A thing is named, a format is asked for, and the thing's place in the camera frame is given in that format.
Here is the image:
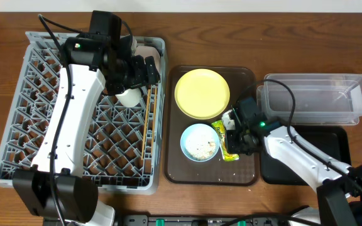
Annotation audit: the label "right wooden chopstick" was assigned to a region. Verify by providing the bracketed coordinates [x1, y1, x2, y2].
[151, 87, 158, 154]

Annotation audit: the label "black plastic tray bin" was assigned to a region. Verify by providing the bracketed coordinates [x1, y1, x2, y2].
[260, 126, 351, 186]

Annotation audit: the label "clear plastic waste bin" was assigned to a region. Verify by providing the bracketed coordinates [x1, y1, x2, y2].
[256, 73, 362, 126]

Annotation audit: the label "dark brown serving tray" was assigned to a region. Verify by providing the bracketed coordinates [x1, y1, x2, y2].
[163, 65, 260, 186]

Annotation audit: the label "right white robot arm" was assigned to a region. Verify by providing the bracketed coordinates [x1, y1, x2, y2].
[222, 98, 362, 225]

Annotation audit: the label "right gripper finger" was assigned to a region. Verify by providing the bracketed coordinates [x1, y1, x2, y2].
[223, 108, 236, 129]
[226, 130, 240, 154]

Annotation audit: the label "wooden chopstick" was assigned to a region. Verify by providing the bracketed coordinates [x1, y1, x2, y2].
[141, 88, 151, 160]
[151, 87, 158, 154]

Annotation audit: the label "grey plastic dish rack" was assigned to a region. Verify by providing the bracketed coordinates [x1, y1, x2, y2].
[0, 31, 168, 195]

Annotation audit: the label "left wooden chopstick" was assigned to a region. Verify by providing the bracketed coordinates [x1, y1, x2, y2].
[141, 88, 151, 160]

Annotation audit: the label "leftover rice food scraps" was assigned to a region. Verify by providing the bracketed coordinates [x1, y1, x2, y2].
[185, 125, 219, 161]

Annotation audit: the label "white plastic cup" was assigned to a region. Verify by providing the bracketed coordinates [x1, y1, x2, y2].
[115, 89, 141, 107]

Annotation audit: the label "light blue small bowl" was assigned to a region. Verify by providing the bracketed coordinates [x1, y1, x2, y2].
[180, 123, 221, 163]

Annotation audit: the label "green orange snack wrapper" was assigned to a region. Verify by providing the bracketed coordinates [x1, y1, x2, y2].
[211, 120, 239, 162]

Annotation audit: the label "pink plastic bowl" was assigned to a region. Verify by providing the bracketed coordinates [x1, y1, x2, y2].
[135, 46, 161, 73]

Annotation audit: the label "yellow plastic plate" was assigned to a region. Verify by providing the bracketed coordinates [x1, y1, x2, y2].
[174, 68, 231, 120]

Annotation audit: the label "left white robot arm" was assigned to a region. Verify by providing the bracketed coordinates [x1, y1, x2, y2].
[13, 11, 160, 225]

